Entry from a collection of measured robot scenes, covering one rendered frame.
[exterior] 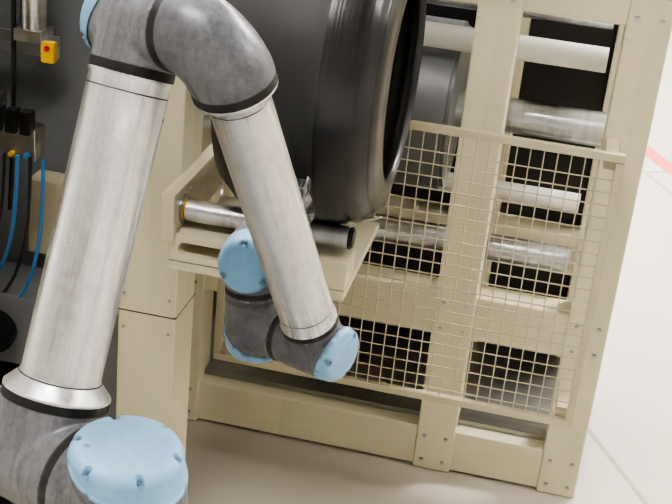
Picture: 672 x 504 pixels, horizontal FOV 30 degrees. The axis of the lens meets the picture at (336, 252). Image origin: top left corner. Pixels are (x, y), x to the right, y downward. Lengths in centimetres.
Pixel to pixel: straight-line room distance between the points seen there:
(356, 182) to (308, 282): 48
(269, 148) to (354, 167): 58
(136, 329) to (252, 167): 109
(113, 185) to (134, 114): 10
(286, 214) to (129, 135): 25
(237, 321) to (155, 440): 40
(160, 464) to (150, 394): 118
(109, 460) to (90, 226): 31
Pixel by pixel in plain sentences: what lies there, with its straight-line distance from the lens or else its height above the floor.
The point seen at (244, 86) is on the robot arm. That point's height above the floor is 140.
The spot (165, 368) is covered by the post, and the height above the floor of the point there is 50.
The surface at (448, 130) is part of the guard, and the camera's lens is 281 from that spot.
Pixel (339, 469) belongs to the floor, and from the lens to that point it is 334.
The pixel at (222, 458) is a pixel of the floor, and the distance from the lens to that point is 334.
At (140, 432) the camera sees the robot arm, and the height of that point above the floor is 97.
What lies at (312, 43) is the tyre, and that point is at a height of 131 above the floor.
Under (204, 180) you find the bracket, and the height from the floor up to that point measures 91.
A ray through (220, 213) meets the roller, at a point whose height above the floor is 91.
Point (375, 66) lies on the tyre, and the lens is 219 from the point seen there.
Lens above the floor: 188
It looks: 25 degrees down
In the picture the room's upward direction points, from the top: 6 degrees clockwise
